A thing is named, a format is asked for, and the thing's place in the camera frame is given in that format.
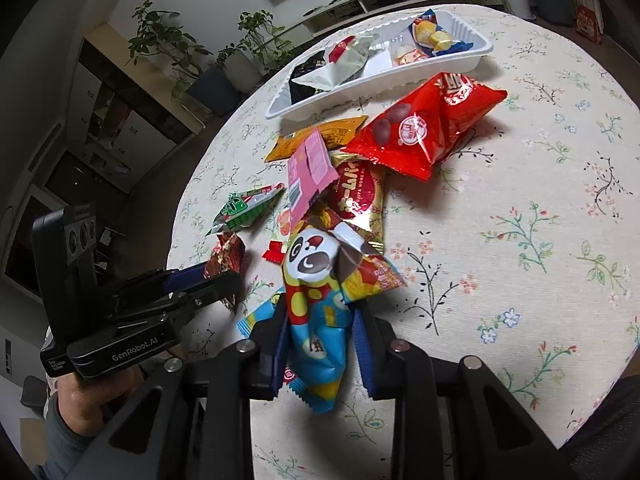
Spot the red checkered nut packet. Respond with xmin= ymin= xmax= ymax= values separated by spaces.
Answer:
xmin=203 ymin=231 xmax=245 ymax=314

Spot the blue panda snack bag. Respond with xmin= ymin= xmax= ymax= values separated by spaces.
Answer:
xmin=238 ymin=207 xmax=405 ymax=413

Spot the green white snack packet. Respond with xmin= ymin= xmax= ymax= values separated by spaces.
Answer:
xmin=207 ymin=183 xmax=285 ymax=235

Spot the gold red snack packet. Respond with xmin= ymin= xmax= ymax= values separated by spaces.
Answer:
xmin=320 ymin=152 xmax=385 ymax=252

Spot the pink snack packet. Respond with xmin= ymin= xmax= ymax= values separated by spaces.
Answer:
xmin=288 ymin=129 xmax=338 ymax=229

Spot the orange snack packet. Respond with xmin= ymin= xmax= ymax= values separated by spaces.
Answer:
xmin=263 ymin=115 xmax=369 ymax=163

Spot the large red snack bag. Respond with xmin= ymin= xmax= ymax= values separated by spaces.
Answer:
xmin=344 ymin=73 xmax=508 ymax=182

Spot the black gold snack packet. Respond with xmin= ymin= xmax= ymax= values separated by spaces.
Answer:
xmin=287 ymin=49 xmax=328 ymax=105

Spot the white red snack packet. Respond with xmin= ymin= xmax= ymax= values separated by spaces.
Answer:
xmin=291 ymin=32 xmax=378 ymax=91

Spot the blue yellow cake packet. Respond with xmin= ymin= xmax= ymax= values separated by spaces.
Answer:
xmin=408 ymin=9 xmax=474 ymax=56

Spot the person's left hand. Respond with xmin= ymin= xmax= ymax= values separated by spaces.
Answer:
xmin=56 ymin=366 xmax=143 ymax=437

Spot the small red white packet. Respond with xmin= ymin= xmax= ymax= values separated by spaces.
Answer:
xmin=262 ymin=240 xmax=286 ymax=266

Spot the floral white tablecloth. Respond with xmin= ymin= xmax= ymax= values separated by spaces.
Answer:
xmin=167 ymin=4 xmax=639 ymax=479

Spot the wooden cabinet shelf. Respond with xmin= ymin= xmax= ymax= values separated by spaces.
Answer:
xmin=66 ymin=23 xmax=204 ymax=192

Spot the white potted plant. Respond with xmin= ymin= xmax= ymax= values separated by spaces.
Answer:
xmin=216 ymin=10 xmax=294 ymax=94

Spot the left dark potted plant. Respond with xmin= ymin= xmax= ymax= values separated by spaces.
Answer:
xmin=128 ymin=0 xmax=242 ymax=122

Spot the white plastic tray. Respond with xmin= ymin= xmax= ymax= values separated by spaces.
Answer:
xmin=265 ymin=6 xmax=494 ymax=122

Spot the clear orange cookie packet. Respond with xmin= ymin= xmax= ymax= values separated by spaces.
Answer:
xmin=388 ymin=35 xmax=428 ymax=67

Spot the red box on floor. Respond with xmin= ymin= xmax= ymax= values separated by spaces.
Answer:
xmin=575 ymin=4 xmax=602 ymax=44

